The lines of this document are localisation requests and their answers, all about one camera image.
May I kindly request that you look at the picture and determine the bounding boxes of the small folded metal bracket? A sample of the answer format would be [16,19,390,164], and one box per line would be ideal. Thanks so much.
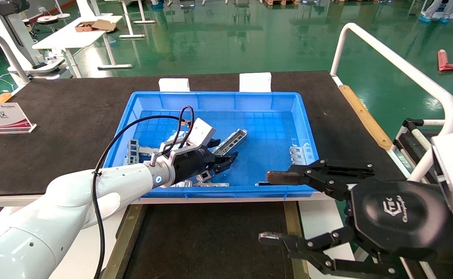
[289,146,316,166]

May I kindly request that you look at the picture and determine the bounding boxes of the white paper label right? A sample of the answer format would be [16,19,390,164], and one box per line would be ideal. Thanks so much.
[239,72,272,93]

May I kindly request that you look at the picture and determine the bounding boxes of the blue plastic bin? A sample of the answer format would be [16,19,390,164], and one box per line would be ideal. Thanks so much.
[103,91,325,200]

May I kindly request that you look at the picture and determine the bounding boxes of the open cardboard box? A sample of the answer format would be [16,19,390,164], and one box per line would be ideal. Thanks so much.
[74,19,117,33]

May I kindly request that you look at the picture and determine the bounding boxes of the round stool base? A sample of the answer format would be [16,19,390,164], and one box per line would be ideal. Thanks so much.
[36,0,71,25]

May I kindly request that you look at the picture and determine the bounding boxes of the long wooden edge strip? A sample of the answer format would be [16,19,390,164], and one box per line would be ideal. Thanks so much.
[338,84,393,151]

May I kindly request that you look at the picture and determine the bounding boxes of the clear plastic bag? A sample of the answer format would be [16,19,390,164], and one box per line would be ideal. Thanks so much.
[164,131,191,149]

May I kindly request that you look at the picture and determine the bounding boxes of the large white tube railing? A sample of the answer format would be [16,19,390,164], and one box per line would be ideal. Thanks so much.
[329,22,453,183]

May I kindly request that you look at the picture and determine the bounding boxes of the red white acrylic sign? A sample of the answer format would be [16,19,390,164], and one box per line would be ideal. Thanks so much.
[0,103,37,135]

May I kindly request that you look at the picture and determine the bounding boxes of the person legs blue shoe covers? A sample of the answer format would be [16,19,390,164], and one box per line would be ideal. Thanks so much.
[419,0,453,23]

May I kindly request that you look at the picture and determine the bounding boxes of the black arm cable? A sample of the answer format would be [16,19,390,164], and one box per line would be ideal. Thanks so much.
[91,105,195,279]

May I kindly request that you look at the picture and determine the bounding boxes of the black table mat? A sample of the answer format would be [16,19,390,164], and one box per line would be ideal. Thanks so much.
[0,71,405,197]

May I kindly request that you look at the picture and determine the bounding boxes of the black container with bronze rim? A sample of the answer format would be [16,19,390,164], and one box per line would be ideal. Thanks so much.
[99,201,311,279]

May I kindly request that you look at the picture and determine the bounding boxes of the white table with cardboard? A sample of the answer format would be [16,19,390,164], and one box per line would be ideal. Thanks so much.
[32,15,133,79]

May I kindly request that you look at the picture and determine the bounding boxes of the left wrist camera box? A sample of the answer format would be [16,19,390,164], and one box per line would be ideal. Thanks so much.
[189,118,217,147]

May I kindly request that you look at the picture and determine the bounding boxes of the L-shaped perforated metal bracket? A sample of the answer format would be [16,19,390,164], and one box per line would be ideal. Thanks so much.
[128,139,162,164]

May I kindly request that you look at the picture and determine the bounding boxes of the long thin metal strip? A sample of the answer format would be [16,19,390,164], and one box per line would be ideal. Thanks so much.
[171,181,230,189]

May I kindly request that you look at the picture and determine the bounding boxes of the white machine stand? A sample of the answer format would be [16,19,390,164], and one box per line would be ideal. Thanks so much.
[0,0,66,80]

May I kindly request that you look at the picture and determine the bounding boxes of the white table frame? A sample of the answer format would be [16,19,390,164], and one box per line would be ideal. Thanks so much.
[104,0,162,40]

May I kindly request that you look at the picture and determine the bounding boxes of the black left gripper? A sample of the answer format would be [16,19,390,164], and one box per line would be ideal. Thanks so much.
[171,138,239,185]

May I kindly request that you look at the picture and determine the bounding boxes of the grey curved tube railing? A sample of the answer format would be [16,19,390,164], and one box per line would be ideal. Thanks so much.
[0,31,31,86]

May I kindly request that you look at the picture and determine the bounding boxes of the white paper label left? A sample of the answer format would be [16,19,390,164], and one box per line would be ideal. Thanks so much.
[159,78,191,93]

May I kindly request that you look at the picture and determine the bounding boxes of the long grey metal channel part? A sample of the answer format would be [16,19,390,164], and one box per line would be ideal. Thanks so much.
[213,129,248,156]

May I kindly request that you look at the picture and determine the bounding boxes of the white paper label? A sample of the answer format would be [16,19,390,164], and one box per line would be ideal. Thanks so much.
[239,72,272,93]
[159,78,191,93]

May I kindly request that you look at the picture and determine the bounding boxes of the black cart frame with tubes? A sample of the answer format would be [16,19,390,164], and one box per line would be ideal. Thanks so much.
[392,118,453,183]

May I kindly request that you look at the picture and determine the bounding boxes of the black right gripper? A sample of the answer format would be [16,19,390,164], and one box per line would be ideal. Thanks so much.
[258,158,450,278]

